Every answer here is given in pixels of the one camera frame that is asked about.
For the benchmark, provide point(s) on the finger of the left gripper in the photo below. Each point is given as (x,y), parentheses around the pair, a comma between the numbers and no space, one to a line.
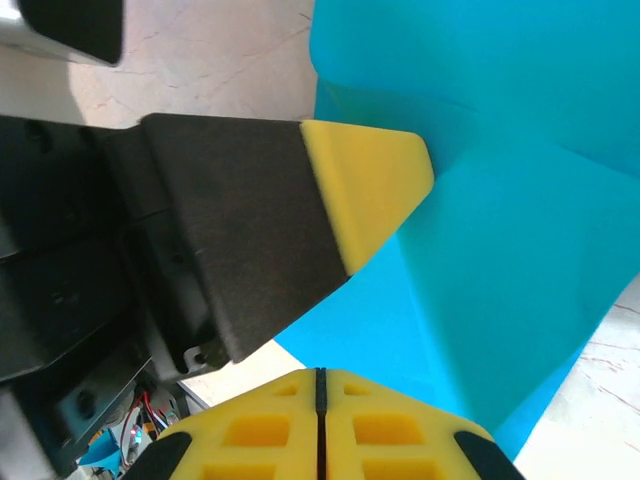
(260,210)

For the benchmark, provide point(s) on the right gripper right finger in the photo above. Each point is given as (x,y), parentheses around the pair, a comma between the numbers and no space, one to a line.
(390,435)

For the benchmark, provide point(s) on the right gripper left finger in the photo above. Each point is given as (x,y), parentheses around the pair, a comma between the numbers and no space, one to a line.
(255,435)

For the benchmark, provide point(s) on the blue paper sheet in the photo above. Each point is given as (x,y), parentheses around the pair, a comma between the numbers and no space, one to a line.
(500,225)

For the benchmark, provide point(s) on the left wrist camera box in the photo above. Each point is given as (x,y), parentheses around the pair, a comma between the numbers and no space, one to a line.
(75,25)

